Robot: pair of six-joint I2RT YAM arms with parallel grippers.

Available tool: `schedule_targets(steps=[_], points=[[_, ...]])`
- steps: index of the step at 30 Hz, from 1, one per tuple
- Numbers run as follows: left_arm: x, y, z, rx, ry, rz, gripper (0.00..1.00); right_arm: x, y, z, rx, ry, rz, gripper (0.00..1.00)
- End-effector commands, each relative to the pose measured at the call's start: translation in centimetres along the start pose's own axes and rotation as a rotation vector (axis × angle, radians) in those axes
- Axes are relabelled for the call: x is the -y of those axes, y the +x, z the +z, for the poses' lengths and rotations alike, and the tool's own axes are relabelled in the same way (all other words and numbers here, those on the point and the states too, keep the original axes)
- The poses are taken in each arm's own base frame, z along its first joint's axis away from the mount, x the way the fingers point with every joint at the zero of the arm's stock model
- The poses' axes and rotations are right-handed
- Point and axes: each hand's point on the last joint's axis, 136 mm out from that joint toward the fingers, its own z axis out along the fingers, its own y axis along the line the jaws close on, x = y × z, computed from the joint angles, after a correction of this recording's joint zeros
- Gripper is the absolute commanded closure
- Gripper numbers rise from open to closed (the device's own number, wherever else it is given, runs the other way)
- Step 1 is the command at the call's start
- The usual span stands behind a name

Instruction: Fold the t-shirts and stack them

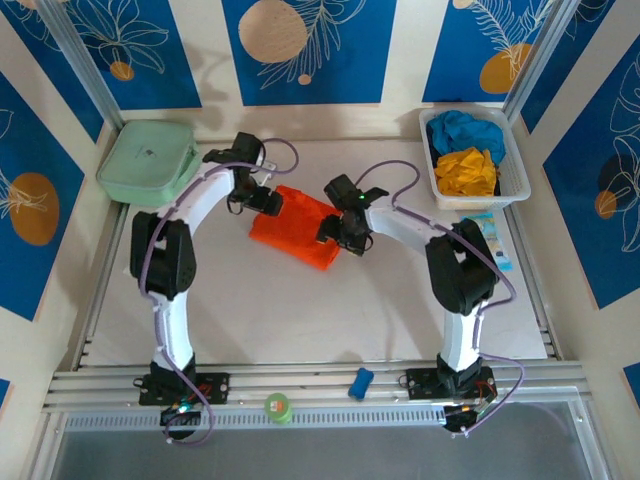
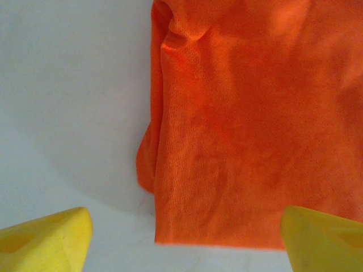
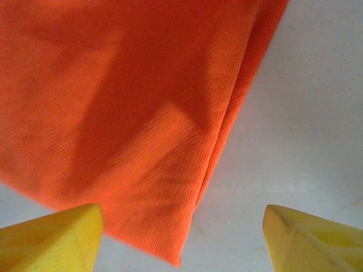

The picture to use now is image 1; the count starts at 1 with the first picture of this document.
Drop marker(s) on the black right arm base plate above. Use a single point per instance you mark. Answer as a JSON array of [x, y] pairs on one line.
[[422, 385]]

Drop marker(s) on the mint green zip case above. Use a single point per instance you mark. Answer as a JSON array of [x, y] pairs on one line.
[[145, 160]]

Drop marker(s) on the green tape roll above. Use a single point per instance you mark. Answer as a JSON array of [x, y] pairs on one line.
[[279, 407]]

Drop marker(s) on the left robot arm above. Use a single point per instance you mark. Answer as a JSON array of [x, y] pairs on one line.
[[175, 325]]

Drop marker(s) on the wet wipes packet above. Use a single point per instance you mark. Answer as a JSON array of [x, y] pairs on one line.
[[502, 257]]

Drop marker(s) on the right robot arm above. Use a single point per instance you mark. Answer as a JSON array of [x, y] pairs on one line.
[[460, 340]]

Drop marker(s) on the blue floral wall poster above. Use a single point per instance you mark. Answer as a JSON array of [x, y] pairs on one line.
[[150, 60], [595, 190], [470, 50], [320, 55], [30, 200]]

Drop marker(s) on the orange t-shirt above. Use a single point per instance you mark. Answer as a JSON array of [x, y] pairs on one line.
[[295, 235]]

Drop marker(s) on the white plastic basket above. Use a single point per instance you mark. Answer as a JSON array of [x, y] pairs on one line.
[[515, 180]]

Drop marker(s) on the blue bone-shaped toy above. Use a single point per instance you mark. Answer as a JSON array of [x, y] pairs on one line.
[[361, 384]]

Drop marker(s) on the blue t-shirt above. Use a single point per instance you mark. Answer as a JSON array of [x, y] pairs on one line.
[[465, 132]]

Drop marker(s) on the yellow t-shirt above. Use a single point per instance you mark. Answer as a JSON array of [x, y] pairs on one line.
[[465, 172]]

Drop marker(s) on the aluminium frame post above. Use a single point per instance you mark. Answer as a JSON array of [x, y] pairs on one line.
[[82, 65], [532, 65]]

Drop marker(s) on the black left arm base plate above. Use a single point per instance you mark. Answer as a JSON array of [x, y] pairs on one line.
[[215, 387]]

